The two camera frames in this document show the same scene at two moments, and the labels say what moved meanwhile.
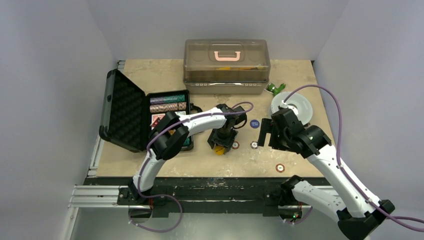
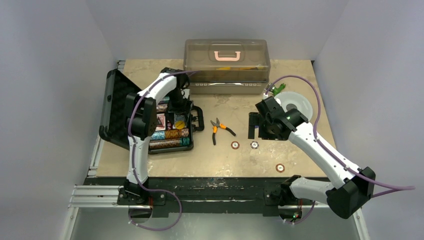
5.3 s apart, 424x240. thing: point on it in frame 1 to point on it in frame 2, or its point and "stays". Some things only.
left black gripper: x=226 y=143 to x=183 y=109
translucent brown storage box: x=226 y=66 stays
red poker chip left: x=235 y=145 stays
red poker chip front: x=280 y=168 stays
